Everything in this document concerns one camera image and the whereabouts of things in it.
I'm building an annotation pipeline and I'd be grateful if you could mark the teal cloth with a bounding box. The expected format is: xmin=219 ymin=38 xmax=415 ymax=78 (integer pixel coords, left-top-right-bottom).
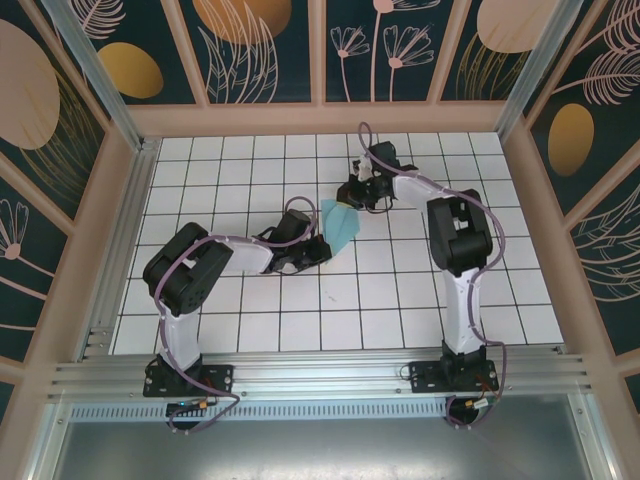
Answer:
xmin=319 ymin=197 xmax=362 ymax=254

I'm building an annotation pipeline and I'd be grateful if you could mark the grey metal sheet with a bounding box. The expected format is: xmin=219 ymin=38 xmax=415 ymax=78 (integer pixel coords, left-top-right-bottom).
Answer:
xmin=29 ymin=394 xmax=616 ymax=480

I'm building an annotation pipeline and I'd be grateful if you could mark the long aluminium mounting rail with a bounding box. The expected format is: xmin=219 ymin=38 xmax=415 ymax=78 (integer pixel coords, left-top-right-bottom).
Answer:
xmin=47 ymin=347 xmax=596 ymax=401

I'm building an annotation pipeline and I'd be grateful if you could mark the slotted grey cable duct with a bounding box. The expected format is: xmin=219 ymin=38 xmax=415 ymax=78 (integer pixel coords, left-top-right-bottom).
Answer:
xmin=69 ymin=403 xmax=451 ymax=420

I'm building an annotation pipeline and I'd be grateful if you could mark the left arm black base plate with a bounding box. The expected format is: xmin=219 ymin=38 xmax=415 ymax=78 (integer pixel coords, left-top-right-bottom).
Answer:
xmin=143 ymin=363 xmax=235 ymax=399

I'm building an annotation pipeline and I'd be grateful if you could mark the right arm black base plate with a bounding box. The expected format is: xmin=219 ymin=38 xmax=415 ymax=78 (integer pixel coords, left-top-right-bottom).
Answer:
xmin=408 ymin=359 xmax=500 ymax=394

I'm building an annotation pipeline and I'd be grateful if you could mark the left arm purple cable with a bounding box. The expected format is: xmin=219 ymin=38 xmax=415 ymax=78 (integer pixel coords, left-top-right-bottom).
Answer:
xmin=153 ymin=196 xmax=317 ymax=437

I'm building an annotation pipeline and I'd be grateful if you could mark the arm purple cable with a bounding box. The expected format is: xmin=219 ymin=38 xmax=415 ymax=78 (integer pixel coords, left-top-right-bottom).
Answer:
xmin=153 ymin=196 xmax=317 ymax=437
xmin=357 ymin=121 xmax=507 ymax=432

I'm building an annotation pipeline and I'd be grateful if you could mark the aluminium side rail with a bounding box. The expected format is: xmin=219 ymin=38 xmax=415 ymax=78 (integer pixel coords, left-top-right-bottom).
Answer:
xmin=74 ymin=139 xmax=161 ymax=361

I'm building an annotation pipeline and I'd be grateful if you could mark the aluminium frame post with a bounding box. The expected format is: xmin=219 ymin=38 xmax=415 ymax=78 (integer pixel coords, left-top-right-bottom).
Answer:
xmin=39 ymin=0 xmax=146 ymax=151
xmin=494 ymin=0 xmax=581 ymax=144

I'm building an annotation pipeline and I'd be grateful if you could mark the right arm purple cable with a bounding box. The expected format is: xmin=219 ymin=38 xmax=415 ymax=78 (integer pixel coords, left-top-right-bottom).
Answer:
xmin=357 ymin=121 xmax=507 ymax=432

